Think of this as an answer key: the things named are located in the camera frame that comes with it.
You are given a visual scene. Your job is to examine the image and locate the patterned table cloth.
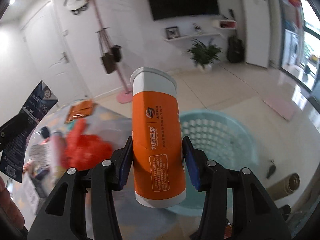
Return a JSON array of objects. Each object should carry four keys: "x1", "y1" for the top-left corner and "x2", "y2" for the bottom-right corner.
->
[{"x1": 16, "y1": 105, "x2": 198, "y2": 239}]

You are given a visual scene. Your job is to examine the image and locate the white tall cabinet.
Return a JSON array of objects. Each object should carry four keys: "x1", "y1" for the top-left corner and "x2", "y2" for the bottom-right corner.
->
[{"x1": 242, "y1": 0, "x2": 271, "y2": 68}]

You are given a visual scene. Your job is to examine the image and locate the black hanging bag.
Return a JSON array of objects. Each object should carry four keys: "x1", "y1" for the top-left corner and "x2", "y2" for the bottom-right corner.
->
[{"x1": 111, "y1": 45, "x2": 122, "y2": 63}]

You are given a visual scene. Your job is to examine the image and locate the white wall shelf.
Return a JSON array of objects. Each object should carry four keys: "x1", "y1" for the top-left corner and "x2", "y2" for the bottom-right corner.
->
[{"x1": 163, "y1": 33, "x2": 226, "y2": 42}]

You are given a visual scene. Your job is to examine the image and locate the red cube shelf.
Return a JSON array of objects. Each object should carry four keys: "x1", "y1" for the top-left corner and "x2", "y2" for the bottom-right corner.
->
[{"x1": 219, "y1": 20, "x2": 237, "y2": 30}]

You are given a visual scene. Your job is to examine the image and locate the brown hanging bag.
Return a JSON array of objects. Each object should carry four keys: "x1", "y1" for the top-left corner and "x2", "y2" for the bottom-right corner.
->
[{"x1": 97, "y1": 29, "x2": 116, "y2": 74}]

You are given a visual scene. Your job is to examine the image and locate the orange foil package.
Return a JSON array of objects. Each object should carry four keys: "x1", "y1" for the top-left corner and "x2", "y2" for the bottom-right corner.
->
[{"x1": 65, "y1": 100, "x2": 96, "y2": 124}]

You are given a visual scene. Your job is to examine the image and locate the pink floor mat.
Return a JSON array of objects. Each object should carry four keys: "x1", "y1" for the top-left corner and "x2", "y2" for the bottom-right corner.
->
[{"x1": 263, "y1": 94, "x2": 298, "y2": 121}]

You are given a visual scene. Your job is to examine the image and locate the pink coat rack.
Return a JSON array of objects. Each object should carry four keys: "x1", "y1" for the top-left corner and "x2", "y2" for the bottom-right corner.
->
[{"x1": 90, "y1": 0, "x2": 132, "y2": 104}]

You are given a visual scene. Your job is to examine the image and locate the milk carton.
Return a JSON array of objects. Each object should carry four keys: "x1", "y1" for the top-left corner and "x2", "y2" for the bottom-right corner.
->
[{"x1": 1, "y1": 81, "x2": 58, "y2": 183}]

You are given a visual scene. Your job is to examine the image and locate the washing machine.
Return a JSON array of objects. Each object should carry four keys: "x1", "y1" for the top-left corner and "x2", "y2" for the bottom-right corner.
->
[{"x1": 287, "y1": 30, "x2": 301, "y2": 65}]

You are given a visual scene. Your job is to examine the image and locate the white door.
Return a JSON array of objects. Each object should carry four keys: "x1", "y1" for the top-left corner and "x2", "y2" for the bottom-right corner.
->
[{"x1": 23, "y1": 2, "x2": 88, "y2": 105}]

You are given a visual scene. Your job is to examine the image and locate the teal plastic laundry basket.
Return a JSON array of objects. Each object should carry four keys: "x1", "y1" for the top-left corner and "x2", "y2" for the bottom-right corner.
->
[{"x1": 164, "y1": 108, "x2": 259, "y2": 217}]

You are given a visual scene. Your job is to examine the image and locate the butterfly picture frame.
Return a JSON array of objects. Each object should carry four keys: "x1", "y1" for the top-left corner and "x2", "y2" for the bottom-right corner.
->
[{"x1": 165, "y1": 26, "x2": 181, "y2": 40}]

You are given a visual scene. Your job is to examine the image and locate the orange white paper cup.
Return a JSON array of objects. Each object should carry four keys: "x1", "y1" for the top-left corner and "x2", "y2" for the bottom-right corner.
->
[{"x1": 130, "y1": 67, "x2": 186, "y2": 208}]

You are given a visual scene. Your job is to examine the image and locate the green potted plant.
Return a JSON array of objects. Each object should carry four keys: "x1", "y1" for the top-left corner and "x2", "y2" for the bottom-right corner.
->
[{"x1": 187, "y1": 38, "x2": 222, "y2": 70}]

